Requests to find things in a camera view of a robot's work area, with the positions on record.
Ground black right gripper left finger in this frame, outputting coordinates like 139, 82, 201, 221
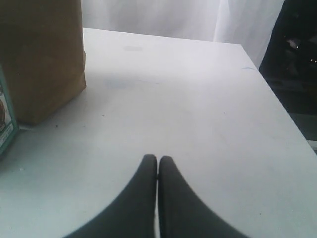
68, 154, 158, 238

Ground clear jar with yellow lid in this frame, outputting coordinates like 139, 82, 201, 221
0, 65, 19, 160

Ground brown paper bag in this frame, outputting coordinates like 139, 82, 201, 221
0, 0, 86, 125

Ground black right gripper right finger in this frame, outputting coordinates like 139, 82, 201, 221
158, 156, 246, 238

